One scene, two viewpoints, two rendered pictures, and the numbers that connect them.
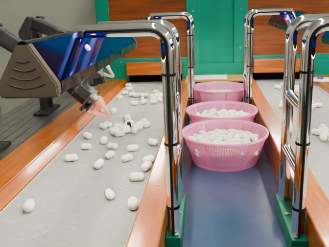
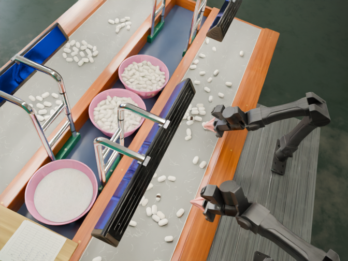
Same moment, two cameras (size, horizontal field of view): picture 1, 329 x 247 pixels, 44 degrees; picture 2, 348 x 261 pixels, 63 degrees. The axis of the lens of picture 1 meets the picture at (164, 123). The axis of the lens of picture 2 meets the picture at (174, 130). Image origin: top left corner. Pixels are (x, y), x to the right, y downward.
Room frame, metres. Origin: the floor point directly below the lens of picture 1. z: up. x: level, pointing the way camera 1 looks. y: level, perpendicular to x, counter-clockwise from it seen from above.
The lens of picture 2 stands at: (2.23, 0.11, 1.87)
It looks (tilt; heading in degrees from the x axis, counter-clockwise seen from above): 56 degrees down; 183
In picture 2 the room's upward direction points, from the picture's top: 16 degrees clockwise
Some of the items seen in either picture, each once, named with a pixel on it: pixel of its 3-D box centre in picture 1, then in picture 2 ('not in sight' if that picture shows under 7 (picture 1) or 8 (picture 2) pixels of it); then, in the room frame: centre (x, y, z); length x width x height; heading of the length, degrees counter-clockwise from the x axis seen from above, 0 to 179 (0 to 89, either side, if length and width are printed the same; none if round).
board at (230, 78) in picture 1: (217, 78); (24, 243); (2.15, -0.29, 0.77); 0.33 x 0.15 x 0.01; 84
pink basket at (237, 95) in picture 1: (218, 96); (64, 193); (1.93, -0.26, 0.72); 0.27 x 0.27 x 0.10
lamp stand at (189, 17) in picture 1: (173, 65); (130, 160); (1.78, -0.05, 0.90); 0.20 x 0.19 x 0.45; 174
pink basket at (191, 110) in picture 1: (221, 120); (118, 115); (1.49, -0.22, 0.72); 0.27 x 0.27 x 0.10
